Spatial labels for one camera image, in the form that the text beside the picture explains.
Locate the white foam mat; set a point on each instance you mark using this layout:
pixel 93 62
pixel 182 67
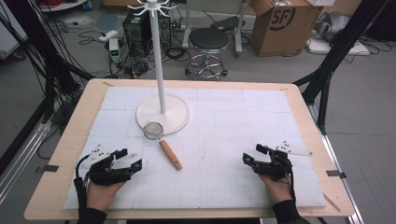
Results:
pixel 218 124

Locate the grey bundle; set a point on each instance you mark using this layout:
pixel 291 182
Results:
pixel 334 25

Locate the white device with green display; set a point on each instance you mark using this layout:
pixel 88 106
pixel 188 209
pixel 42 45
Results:
pixel 114 49

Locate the black metal stand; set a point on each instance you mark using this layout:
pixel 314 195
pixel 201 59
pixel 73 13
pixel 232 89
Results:
pixel 49 62
pixel 339 46

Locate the black round stool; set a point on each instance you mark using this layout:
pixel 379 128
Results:
pixel 208 39

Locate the cardboard box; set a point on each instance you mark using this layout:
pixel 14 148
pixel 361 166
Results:
pixel 280 34

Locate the white flat board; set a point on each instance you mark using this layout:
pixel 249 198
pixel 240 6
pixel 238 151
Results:
pixel 330 48

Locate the black tape strip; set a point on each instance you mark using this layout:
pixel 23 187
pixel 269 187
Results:
pixel 50 168
pixel 336 174

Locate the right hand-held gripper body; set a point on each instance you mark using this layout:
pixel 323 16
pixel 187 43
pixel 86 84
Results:
pixel 277 166

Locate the white power strip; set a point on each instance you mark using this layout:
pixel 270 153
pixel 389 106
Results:
pixel 108 35

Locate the white hook rack stand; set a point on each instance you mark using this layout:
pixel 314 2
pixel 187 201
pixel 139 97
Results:
pixel 158 62

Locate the black computer tower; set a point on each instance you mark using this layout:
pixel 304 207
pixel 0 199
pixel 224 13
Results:
pixel 137 31

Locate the person's left hand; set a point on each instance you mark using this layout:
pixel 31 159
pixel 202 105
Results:
pixel 99 196

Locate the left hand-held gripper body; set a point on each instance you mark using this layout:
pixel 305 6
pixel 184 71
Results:
pixel 107 175

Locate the person's right hand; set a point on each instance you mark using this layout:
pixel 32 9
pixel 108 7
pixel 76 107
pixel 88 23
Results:
pixel 278 191

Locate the aluminium rail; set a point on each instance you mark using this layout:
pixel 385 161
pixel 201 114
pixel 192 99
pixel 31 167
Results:
pixel 337 168
pixel 21 161

